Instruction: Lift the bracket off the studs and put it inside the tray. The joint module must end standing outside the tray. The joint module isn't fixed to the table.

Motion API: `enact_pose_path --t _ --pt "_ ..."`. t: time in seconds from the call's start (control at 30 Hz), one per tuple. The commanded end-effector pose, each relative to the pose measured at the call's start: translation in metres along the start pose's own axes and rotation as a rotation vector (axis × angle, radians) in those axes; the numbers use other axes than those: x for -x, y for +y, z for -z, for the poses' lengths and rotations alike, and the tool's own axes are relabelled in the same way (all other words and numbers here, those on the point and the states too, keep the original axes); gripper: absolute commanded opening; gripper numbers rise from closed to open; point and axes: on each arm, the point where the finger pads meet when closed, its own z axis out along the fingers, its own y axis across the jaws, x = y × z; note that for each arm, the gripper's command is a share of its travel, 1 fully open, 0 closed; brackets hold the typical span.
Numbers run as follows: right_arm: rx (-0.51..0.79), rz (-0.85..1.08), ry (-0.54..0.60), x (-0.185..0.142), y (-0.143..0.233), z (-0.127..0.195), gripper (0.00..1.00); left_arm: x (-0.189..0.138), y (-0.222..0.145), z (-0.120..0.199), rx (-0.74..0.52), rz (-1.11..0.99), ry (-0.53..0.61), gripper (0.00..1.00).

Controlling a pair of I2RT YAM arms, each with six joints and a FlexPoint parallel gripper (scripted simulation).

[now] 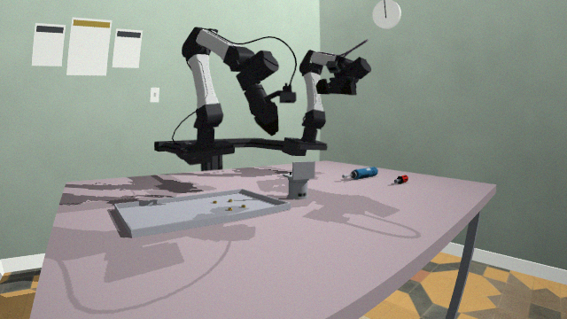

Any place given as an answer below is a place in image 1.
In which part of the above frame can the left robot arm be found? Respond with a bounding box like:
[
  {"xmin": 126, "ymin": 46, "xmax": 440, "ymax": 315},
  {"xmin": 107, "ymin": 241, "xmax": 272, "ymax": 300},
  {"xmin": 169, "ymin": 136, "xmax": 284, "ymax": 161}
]
[{"xmin": 288, "ymin": 50, "xmax": 371, "ymax": 146}]

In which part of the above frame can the blue screwdriver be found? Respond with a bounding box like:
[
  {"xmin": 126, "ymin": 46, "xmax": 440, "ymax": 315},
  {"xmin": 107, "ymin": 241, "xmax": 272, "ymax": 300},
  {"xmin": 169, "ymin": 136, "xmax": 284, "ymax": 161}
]
[{"xmin": 342, "ymin": 167, "xmax": 378, "ymax": 179}]

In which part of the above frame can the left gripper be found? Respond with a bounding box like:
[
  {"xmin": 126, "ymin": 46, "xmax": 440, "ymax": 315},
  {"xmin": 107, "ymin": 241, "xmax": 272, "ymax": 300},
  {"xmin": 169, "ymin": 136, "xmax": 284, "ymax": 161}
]
[{"xmin": 315, "ymin": 74, "xmax": 357, "ymax": 95}]

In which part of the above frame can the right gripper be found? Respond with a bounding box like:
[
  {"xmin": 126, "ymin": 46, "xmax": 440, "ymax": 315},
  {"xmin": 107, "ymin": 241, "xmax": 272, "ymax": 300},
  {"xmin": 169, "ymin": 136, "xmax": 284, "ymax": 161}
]
[{"xmin": 244, "ymin": 84, "xmax": 278, "ymax": 136}]

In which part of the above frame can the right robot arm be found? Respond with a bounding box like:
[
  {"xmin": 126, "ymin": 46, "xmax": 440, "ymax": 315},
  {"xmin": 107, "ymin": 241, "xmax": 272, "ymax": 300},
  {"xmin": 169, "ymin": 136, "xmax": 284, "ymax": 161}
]
[{"xmin": 177, "ymin": 27, "xmax": 296, "ymax": 153}]

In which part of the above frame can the grey metal l-bracket with holes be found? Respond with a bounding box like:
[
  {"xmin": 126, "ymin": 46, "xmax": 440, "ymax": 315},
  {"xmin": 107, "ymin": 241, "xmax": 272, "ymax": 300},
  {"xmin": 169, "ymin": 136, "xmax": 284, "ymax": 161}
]
[{"xmin": 283, "ymin": 161, "xmax": 315, "ymax": 180}]

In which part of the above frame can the red-handled screwdriver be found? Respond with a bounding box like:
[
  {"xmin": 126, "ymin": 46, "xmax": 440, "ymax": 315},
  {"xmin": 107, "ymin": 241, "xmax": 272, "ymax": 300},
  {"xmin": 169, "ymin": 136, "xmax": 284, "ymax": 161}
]
[{"xmin": 394, "ymin": 175, "xmax": 408, "ymax": 184}]

